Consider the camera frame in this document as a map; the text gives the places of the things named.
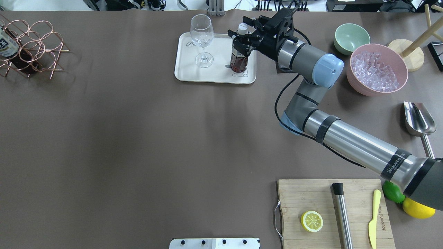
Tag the cream rectangular tray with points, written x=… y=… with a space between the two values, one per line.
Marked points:
x=187 y=70

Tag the aluminium frame post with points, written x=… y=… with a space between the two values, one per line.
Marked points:
x=216 y=7

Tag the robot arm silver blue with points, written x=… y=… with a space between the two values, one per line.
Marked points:
x=368 y=130

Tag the wooden mug tree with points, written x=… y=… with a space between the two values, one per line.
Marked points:
x=410 y=51

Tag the pink bowl with ice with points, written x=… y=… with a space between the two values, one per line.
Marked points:
x=376 y=70

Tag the metal ice scoop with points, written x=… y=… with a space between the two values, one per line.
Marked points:
x=420 y=123

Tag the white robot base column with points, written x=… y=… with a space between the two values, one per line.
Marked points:
x=215 y=243

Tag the wooden cutting board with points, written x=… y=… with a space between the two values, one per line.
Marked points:
x=297 y=196

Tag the yellow plastic knife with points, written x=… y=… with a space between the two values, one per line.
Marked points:
x=372 y=225

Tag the tea bottle back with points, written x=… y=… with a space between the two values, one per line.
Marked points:
x=238 y=62

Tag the green lime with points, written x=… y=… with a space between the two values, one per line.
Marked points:
x=392 y=192

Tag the tea bottle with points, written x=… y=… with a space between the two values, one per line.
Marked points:
x=12 y=50
x=238 y=62

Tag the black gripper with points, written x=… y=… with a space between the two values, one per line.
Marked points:
x=268 y=45

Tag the half lemon slice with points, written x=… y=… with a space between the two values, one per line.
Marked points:
x=312 y=221

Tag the clear wine glass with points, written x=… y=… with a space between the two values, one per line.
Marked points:
x=202 y=34

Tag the yellow lemon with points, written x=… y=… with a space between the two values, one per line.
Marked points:
x=417 y=210

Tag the green small bowl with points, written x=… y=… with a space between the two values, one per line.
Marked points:
x=348 y=37

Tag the tea bottle front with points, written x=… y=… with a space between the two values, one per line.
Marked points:
x=12 y=50

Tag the copper wire bottle basket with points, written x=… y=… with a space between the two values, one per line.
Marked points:
x=41 y=40

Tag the black muddler tool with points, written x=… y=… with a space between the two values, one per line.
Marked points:
x=338 y=191

